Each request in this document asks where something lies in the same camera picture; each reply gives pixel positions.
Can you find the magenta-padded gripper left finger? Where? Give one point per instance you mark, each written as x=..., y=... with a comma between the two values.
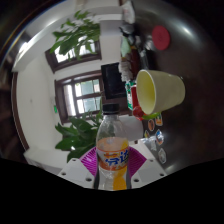
x=77, y=171

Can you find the black monitor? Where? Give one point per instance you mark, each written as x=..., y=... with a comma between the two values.
x=111, y=80

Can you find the white plastic bag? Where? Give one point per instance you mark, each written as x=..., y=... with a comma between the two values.
x=128, y=11

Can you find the pale yellow cup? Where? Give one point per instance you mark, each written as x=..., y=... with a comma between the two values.
x=163, y=91

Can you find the green leafy potted plant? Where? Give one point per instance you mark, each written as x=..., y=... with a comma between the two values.
x=78, y=35
x=78, y=136

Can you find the green snack packet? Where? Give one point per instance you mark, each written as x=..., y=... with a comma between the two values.
x=125, y=46

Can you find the clear orange-label drink bottle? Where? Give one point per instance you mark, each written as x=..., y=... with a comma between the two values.
x=111, y=150

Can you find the flat round red coaster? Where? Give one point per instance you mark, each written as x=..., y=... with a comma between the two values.
x=161, y=37

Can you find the dark wood-framed window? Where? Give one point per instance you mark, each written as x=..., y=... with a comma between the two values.
x=71, y=60
x=85, y=96

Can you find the red and green can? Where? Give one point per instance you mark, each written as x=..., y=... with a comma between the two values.
x=133, y=100

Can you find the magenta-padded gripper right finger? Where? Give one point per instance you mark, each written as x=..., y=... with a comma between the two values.
x=146, y=171

